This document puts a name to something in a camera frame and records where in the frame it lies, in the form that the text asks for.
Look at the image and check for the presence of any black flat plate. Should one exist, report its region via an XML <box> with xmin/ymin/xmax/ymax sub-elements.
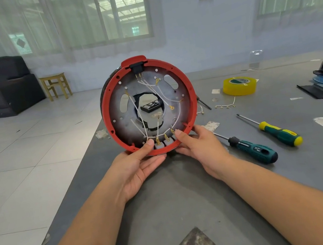
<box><xmin>296</xmin><ymin>80</ymin><xmax>323</xmax><ymax>105</ymax></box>

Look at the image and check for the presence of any yellow tape roll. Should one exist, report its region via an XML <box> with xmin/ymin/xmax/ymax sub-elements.
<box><xmin>221</xmin><ymin>73</ymin><xmax>261</xmax><ymax>99</ymax></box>

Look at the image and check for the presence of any person's right forearm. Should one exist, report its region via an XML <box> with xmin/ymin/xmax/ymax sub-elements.
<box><xmin>217</xmin><ymin>143</ymin><xmax>323</xmax><ymax>245</ymax></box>

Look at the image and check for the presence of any crumpled white tape piece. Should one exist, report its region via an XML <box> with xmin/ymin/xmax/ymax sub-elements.
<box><xmin>204</xmin><ymin>120</ymin><xmax>222</xmax><ymax>133</ymax></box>

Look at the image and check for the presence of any person's left hand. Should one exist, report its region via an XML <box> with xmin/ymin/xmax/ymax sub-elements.
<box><xmin>103</xmin><ymin>136</ymin><xmax>174</xmax><ymax>205</ymax></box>

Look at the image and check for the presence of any person's right hand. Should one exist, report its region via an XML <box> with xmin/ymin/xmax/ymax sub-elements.
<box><xmin>172</xmin><ymin>119</ymin><xmax>236</xmax><ymax>187</ymax></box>

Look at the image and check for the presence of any orange handle screwdriver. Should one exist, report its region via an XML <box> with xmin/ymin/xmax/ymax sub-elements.
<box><xmin>197</xmin><ymin>96</ymin><xmax>212</xmax><ymax>113</ymax></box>

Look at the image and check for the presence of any red round appliance base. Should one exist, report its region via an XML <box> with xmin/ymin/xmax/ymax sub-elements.
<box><xmin>93</xmin><ymin>47</ymin><xmax>206</xmax><ymax>164</ymax></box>

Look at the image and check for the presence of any teal handle screwdriver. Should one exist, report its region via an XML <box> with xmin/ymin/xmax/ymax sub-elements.
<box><xmin>214</xmin><ymin>122</ymin><xmax>279</xmax><ymax>173</ymax></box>

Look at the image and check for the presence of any small wooden stool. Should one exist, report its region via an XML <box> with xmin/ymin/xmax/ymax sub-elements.
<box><xmin>38</xmin><ymin>71</ymin><xmax>74</xmax><ymax>104</ymax></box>

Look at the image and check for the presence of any black remote control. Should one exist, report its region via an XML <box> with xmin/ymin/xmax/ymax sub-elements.
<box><xmin>141</xmin><ymin>99</ymin><xmax>163</xmax><ymax>114</ymax></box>

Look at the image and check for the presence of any green yellow handle screwdriver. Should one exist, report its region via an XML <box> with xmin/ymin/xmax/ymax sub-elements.
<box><xmin>236</xmin><ymin>104</ymin><xmax>305</xmax><ymax>156</ymax></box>

